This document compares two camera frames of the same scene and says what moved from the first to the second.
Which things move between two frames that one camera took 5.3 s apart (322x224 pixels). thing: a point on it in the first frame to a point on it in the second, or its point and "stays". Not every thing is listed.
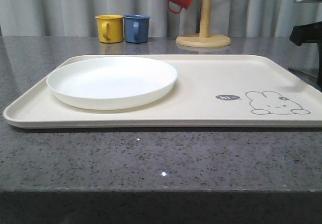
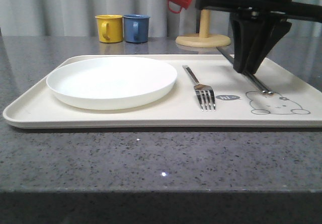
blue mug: x=136 y=28 stays
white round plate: x=112 y=83 stays
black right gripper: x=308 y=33 to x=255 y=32
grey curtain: x=69 y=9 stays
